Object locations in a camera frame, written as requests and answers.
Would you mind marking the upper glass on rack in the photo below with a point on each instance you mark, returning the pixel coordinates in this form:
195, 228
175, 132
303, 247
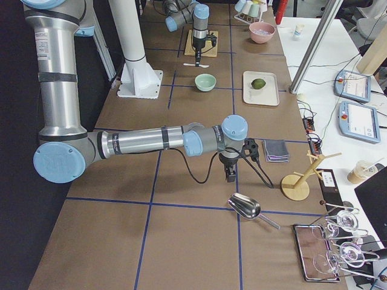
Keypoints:
343, 220

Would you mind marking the light green bowl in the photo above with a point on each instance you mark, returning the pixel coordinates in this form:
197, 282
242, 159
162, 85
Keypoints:
205, 82

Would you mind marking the black laptop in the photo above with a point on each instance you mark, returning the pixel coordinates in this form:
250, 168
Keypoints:
372, 197

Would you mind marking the pink bowl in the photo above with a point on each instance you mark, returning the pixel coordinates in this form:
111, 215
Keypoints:
261, 25

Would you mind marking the glass on rack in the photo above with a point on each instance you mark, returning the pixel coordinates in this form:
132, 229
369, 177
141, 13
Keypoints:
343, 220
333, 262

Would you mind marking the blue tablet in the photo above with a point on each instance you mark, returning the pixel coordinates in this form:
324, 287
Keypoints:
353, 85
359, 122

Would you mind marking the black power strip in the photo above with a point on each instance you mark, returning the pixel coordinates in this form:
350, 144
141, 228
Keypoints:
314, 141

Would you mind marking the clear ice cubes pile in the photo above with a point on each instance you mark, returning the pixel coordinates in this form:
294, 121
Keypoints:
261, 32

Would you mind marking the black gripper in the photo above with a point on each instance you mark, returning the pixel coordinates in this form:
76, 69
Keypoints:
198, 43
228, 162

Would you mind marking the black framed box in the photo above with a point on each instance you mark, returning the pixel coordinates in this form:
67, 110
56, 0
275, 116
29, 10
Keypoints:
311, 245

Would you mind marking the grey folded cloth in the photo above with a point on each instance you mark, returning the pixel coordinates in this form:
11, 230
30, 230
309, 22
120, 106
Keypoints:
276, 151

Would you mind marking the white wire cup rack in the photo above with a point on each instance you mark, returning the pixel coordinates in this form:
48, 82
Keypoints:
250, 11

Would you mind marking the iced coffee cup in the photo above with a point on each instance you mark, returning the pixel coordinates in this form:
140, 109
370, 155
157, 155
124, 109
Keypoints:
363, 170

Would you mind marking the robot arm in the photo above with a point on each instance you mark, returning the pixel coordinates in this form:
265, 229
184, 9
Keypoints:
66, 148
179, 13

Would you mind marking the wooden round stand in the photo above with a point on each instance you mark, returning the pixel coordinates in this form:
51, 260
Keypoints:
295, 186

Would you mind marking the far blue tablet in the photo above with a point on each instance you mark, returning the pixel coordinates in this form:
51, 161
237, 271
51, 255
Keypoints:
353, 85

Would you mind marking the white plastic spoon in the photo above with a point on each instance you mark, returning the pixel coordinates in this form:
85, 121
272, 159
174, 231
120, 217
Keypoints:
196, 65

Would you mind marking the green avocado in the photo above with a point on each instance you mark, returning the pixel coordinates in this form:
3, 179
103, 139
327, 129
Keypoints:
258, 83

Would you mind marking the cream cup on desk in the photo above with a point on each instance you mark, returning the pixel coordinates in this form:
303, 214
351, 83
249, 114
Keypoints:
298, 31

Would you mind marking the white camera pole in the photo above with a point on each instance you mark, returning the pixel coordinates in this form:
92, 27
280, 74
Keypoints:
138, 79

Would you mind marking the grey aluminium post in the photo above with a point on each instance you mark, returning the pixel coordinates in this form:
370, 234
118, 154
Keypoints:
328, 16

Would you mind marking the lower glass on rack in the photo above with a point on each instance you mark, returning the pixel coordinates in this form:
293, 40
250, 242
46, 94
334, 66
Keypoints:
333, 262

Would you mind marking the cream rabbit tray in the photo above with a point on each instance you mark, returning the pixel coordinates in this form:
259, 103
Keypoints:
267, 95

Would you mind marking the bamboo cutting board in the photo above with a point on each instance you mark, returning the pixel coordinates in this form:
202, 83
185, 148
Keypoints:
210, 49

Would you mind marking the near blue tablet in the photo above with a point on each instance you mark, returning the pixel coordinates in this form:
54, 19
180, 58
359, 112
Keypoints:
359, 122

